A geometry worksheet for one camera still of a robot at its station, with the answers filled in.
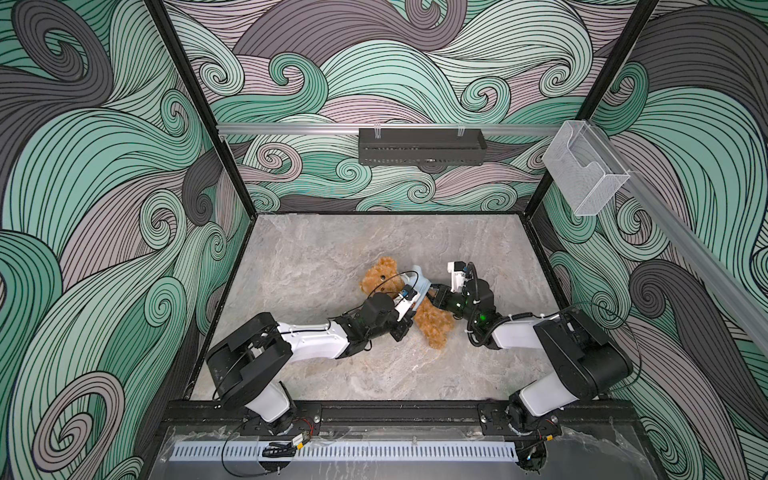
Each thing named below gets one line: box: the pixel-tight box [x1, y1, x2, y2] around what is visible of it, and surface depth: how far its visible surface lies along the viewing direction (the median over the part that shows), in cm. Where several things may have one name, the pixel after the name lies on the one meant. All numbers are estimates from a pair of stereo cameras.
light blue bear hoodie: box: [401, 265, 432, 311], surface depth 87 cm
